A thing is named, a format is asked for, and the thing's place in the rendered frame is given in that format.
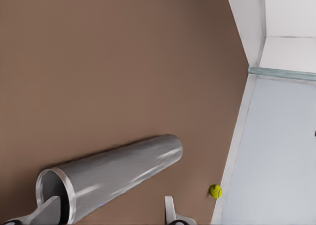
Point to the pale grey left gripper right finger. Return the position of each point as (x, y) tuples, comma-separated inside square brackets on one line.
[(170, 210)]

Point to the silver tennis ball tube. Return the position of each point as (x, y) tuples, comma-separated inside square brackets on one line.
[(118, 168)]

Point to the yellow tennis ball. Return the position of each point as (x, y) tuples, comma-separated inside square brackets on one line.
[(215, 191)]

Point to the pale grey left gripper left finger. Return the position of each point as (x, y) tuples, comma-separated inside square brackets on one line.
[(47, 210)]

